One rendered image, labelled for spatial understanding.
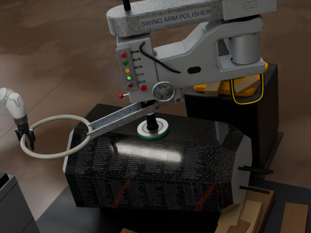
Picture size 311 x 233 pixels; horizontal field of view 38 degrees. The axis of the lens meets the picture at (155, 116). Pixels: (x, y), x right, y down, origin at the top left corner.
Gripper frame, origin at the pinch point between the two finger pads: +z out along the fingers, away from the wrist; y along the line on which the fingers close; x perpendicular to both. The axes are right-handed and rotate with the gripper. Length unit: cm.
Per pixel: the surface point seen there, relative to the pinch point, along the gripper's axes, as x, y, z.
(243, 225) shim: -11, 149, 51
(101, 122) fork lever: 13, 51, -13
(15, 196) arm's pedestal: -31.7, 0.2, 17.8
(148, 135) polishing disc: 8, 85, -8
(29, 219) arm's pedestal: -29, 3, 42
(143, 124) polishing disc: 20, 79, -8
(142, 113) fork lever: 10, 82, -24
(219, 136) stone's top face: 8, 132, -9
